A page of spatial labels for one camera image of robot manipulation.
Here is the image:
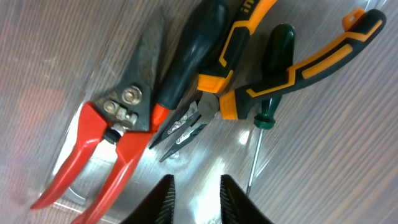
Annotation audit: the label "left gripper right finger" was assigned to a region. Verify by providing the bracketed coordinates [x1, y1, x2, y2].
[220, 174, 273, 224]

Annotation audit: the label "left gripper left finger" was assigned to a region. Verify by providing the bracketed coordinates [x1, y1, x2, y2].
[120, 174, 175, 224]

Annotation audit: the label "red handled pruning shears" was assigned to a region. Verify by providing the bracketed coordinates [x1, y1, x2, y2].
[30, 10, 165, 223]

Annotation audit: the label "orange black pliers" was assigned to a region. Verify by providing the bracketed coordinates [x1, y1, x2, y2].
[152, 0, 386, 160]

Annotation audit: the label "green handled screwdriver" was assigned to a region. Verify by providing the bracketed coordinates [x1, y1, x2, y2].
[246, 24, 295, 195]

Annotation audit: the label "black red screwdriver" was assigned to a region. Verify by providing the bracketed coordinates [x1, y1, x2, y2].
[150, 0, 229, 133]

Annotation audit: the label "clear plastic container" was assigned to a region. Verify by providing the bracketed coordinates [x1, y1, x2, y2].
[1, 1, 397, 223]

